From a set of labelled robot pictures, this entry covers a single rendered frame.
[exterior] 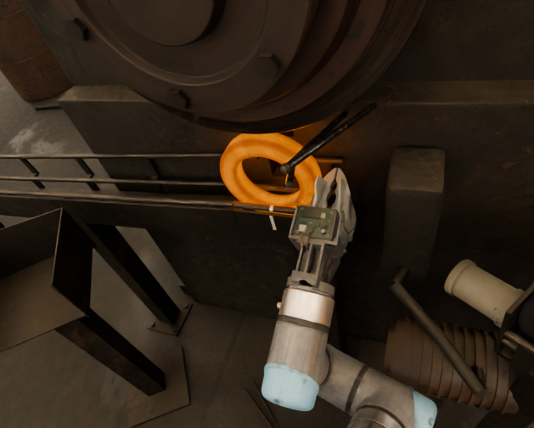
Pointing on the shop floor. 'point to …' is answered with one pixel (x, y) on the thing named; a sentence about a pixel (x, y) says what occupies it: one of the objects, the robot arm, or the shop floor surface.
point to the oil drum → (20, 51)
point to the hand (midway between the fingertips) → (336, 177)
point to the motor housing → (395, 362)
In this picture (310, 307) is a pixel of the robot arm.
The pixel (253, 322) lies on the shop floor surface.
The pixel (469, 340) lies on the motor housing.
